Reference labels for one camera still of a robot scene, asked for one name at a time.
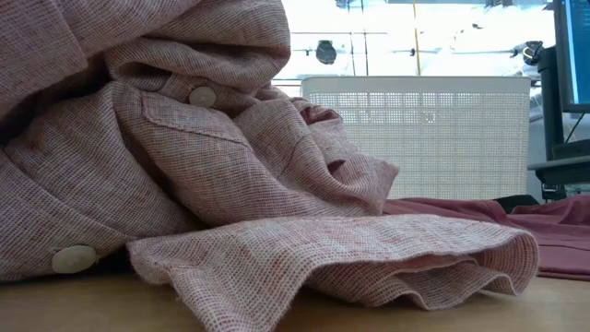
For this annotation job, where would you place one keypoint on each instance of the pink woven button shirt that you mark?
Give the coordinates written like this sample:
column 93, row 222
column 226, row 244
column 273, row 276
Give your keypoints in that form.
column 184, row 184

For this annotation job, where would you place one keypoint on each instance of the maroon cloth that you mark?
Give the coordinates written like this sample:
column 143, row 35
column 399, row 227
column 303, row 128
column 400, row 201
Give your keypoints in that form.
column 558, row 240

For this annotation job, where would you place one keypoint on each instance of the white perforated plastic basket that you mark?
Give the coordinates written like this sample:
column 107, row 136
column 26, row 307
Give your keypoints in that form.
column 438, row 138

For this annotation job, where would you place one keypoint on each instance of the black monitor stand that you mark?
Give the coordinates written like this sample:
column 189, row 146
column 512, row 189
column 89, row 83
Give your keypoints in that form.
column 551, row 106

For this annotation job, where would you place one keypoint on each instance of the grey side desk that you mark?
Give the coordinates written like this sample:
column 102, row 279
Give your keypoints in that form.
column 560, row 168

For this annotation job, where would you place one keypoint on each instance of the black computer monitor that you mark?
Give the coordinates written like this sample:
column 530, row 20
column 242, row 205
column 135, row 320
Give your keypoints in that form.
column 576, row 55

